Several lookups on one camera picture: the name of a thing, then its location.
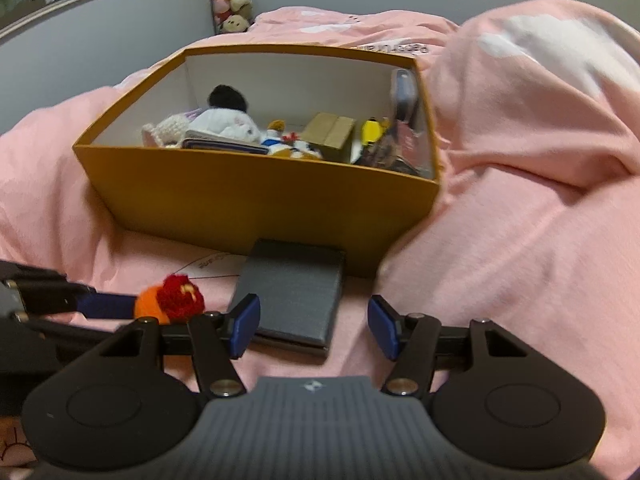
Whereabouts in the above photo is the dark grey box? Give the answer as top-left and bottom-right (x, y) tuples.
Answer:
(231, 240), (345, 358)

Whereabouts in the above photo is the orange red crochet chicken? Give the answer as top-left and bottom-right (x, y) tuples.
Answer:
(134, 274), (205, 325)

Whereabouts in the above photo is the bear plush with blue tag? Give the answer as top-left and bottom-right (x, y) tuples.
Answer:
(262, 119), (300, 158)

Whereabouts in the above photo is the white pink crochet bunny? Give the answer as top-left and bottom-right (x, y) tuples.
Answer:
(141, 110), (200, 148)

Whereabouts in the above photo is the grey foil packet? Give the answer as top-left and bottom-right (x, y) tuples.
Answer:
(180, 130), (269, 155)

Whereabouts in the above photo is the pink striped white plush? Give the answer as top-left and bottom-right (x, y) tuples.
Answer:
(189, 84), (262, 144)

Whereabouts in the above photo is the orange cardboard storage box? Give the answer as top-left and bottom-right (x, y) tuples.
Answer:
(74, 44), (440, 276)

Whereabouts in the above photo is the pink printed duvet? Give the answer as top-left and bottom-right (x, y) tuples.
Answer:
(1, 0), (639, 479)

